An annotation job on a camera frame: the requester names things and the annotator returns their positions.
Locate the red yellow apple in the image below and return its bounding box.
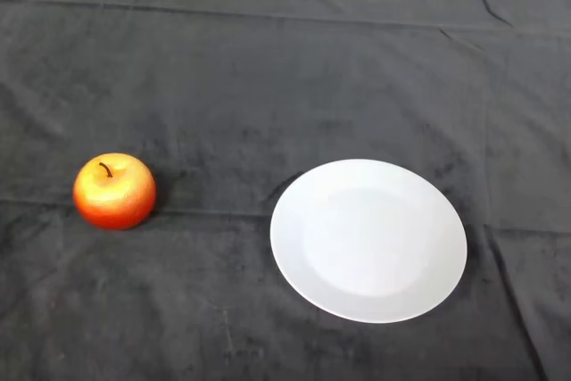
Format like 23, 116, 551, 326
72, 153, 158, 231

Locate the black cloth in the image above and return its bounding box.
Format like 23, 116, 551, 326
0, 0, 571, 381

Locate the white round plate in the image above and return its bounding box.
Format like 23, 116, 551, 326
269, 158, 469, 325

